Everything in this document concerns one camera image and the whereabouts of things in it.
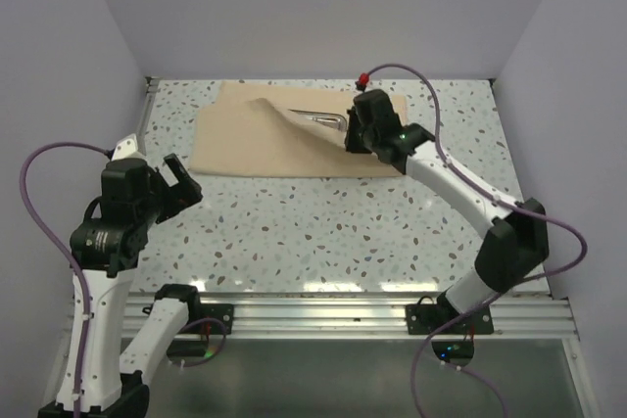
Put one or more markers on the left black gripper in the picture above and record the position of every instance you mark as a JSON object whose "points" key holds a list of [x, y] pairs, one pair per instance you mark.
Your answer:
{"points": [[187, 190]]}

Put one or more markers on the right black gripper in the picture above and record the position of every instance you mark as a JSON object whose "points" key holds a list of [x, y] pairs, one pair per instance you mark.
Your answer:
{"points": [[352, 144]]}

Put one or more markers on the beige cloth wrap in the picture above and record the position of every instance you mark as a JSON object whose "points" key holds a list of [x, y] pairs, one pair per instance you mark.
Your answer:
{"points": [[256, 130]]}

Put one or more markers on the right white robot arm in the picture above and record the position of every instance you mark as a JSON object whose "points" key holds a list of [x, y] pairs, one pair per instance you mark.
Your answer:
{"points": [[514, 235]]}

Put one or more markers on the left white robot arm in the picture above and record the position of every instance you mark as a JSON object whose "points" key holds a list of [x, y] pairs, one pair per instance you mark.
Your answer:
{"points": [[103, 378]]}

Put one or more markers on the steel instrument tray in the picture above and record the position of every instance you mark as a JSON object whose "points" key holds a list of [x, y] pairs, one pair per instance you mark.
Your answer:
{"points": [[334, 121]]}

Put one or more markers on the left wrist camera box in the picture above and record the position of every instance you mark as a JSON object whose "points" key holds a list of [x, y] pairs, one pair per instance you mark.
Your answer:
{"points": [[126, 148]]}

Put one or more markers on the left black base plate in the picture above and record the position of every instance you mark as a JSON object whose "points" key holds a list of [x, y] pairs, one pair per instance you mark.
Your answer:
{"points": [[210, 319]]}

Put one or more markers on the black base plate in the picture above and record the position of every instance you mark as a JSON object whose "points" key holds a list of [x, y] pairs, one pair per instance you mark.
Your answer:
{"points": [[210, 319], [426, 320]]}

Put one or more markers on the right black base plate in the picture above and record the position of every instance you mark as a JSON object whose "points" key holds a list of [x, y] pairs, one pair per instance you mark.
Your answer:
{"points": [[426, 320]]}

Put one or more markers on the aluminium rail frame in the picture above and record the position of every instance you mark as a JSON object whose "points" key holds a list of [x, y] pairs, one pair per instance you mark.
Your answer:
{"points": [[320, 269]]}

